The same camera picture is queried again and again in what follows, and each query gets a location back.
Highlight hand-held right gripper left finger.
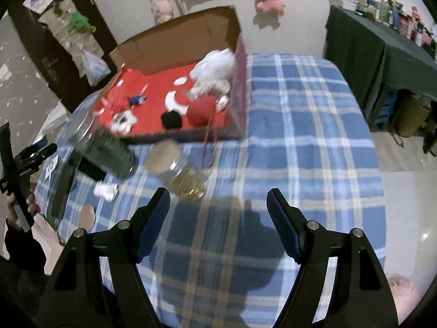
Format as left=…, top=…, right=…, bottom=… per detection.
left=36, top=187, right=171, bottom=328

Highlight cream braided rope toy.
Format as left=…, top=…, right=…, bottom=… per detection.
left=184, top=79, right=231, bottom=110

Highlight white mesh bath pouf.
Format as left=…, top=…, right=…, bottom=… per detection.
left=188, top=48, right=237, bottom=91

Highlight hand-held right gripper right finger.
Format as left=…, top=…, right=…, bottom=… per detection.
left=266, top=189, right=400, bottom=328

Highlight table with dark green cloth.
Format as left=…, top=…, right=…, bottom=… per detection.
left=323, top=5, right=437, bottom=132

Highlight large glass jar dark contents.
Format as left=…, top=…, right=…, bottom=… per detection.
left=68, top=111, right=139, bottom=180

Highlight green plush toy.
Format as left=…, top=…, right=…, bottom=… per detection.
left=68, top=11, right=94, bottom=35

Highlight dark brown door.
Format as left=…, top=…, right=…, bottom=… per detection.
left=7, top=0, right=118, bottom=113

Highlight olive green bag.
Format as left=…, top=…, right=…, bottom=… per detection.
left=391, top=90, right=432, bottom=147

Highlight white plush doll dark plaid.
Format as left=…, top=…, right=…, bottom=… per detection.
left=110, top=109, right=139, bottom=134

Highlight red cord loop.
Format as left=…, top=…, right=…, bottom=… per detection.
left=201, top=116, right=219, bottom=171

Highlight red soft ball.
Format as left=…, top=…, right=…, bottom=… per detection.
left=186, top=96, right=219, bottom=126

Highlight metal door handle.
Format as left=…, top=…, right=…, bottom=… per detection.
left=41, top=56, right=60, bottom=83

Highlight row of bottles and boxes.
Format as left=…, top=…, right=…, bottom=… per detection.
left=355, top=0, right=437, bottom=50

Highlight blue plaid blanket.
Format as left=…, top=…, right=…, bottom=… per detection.
left=34, top=53, right=388, bottom=328

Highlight small clear jar yellow capsules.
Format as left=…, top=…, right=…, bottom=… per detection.
left=145, top=142, right=209, bottom=201

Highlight person's left forearm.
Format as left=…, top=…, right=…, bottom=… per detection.
left=3, top=219, right=46, bottom=274

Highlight person's left hand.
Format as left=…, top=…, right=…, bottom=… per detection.
left=7, top=193, right=36, bottom=229

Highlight cardboard box red inside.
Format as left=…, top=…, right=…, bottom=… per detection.
left=92, top=5, right=248, bottom=144

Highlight white board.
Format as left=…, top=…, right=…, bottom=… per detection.
left=41, top=104, right=74, bottom=134

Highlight black flat board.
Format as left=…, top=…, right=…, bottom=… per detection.
left=48, top=150, right=81, bottom=221

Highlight white cartoon sticker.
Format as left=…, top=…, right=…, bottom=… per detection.
left=43, top=159, right=60, bottom=181

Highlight small white bunny plush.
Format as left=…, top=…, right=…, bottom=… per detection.
left=94, top=183, right=118, bottom=201

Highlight red mesh bath pouf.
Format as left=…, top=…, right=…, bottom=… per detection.
left=102, top=97, right=123, bottom=115

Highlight pink pig plush toy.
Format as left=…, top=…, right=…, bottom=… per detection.
left=150, top=0, right=175, bottom=24

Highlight pink cloth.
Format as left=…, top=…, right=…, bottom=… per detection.
left=387, top=273, right=420, bottom=327

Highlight clear plastic bag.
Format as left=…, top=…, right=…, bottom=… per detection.
left=81, top=51, right=111, bottom=86

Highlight beige hanging organizer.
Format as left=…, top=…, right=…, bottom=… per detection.
left=37, top=0, right=105, bottom=77

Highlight black soft pompom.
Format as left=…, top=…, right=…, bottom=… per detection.
left=160, top=110, right=185, bottom=131

